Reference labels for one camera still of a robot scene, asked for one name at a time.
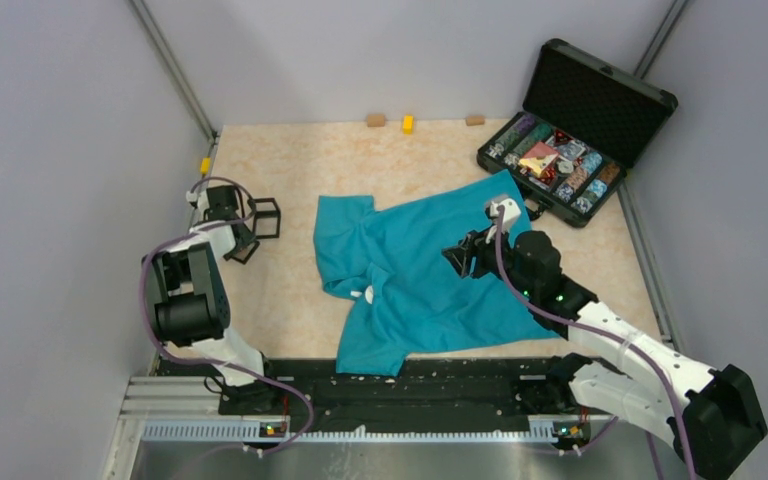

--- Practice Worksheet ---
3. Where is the yellow block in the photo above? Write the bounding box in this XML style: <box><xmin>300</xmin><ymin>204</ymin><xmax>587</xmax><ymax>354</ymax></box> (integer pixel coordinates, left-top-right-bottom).
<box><xmin>199</xmin><ymin>157</ymin><xmax>211</xmax><ymax>176</ymax></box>
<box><xmin>401</xmin><ymin>115</ymin><xmax>415</xmax><ymax>135</ymax></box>

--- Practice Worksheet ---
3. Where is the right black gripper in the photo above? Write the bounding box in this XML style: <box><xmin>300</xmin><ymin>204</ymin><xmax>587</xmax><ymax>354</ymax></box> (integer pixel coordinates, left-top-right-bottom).
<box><xmin>443</xmin><ymin>221</ymin><xmax>537</xmax><ymax>298</ymax></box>

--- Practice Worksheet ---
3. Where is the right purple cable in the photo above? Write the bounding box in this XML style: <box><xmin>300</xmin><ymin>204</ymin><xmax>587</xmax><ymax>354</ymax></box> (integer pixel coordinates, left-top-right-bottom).
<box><xmin>493</xmin><ymin>201</ymin><xmax>697</xmax><ymax>480</ymax></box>

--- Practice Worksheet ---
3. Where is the black box with pink brooch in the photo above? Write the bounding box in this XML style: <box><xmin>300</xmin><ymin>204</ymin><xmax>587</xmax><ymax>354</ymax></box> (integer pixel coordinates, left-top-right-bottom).
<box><xmin>223</xmin><ymin>237</ymin><xmax>261</xmax><ymax>265</ymax></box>

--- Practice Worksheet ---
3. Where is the yellow block at left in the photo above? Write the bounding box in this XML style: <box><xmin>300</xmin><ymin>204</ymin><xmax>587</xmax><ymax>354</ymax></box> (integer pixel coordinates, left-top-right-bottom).
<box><xmin>199</xmin><ymin>157</ymin><xmax>211</xmax><ymax>176</ymax></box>

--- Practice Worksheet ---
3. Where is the black box with grey brooch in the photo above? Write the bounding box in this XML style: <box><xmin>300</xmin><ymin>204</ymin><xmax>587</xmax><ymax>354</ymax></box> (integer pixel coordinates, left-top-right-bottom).
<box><xmin>247</xmin><ymin>197</ymin><xmax>282</xmax><ymax>239</ymax></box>

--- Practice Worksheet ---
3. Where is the black carrying case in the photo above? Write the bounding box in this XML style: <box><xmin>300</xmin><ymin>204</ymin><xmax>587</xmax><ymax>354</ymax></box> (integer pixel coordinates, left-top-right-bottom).
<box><xmin>476</xmin><ymin>38</ymin><xmax>679</xmax><ymax>228</ymax></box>

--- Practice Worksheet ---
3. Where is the pink card in case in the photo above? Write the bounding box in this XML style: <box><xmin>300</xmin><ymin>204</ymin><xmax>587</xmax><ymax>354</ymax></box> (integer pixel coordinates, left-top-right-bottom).
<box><xmin>518</xmin><ymin>142</ymin><xmax>559</xmax><ymax>178</ymax></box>

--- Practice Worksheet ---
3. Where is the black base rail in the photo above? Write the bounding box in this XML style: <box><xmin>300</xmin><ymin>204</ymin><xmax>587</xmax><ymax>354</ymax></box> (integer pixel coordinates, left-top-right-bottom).
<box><xmin>218</xmin><ymin>357</ymin><xmax>598</xmax><ymax>434</ymax></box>

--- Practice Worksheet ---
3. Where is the tan wooden block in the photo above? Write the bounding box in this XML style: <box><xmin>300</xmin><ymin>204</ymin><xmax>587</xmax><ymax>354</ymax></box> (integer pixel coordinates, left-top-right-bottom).
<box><xmin>366</xmin><ymin>113</ymin><xmax>387</xmax><ymax>128</ymax></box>
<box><xmin>465</xmin><ymin>115</ymin><xmax>486</xmax><ymax>126</ymax></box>

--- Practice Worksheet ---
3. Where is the left tan wooden block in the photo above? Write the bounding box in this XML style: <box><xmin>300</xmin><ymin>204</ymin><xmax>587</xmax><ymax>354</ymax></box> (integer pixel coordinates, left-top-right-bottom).
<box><xmin>366</xmin><ymin>113</ymin><xmax>387</xmax><ymax>128</ymax></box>

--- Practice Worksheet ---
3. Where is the round grey yellow brooch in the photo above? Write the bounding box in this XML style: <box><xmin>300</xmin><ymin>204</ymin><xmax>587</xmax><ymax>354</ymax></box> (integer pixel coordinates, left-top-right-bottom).
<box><xmin>350</xmin><ymin>285</ymin><xmax>375</xmax><ymax>304</ymax></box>

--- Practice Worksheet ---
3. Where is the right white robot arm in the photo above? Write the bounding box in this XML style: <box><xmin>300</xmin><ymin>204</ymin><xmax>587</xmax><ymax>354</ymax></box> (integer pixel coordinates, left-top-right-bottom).
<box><xmin>442</xmin><ymin>196</ymin><xmax>768</xmax><ymax>479</ymax></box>

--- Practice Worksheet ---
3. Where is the teal t-shirt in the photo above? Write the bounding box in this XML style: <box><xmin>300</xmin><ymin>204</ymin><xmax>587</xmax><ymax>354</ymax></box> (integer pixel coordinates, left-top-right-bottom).
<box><xmin>313</xmin><ymin>172</ymin><xmax>554</xmax><ymax>376</ymax></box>

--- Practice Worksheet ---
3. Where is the right tan wooden block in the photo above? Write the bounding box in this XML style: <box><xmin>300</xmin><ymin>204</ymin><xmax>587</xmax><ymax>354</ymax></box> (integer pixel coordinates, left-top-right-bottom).
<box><xmin>465</xmin><ymin>115</ymin><xmax>486</xmax><ymax>126</ymax></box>

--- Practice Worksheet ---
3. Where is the yellow block at back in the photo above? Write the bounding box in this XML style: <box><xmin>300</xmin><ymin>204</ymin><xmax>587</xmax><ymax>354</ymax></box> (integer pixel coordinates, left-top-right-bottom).
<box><xmin>401</xmin><ymin>115</ymin><xmax>415</xmax><ymax>135</ymax></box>

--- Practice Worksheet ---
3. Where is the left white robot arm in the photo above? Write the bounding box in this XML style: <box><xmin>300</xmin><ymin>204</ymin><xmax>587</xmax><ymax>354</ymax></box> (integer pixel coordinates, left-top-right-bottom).
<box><xmin>138</xmin><ymin>178</ymin><xmax>281</xmax><ymax>414</ymax></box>

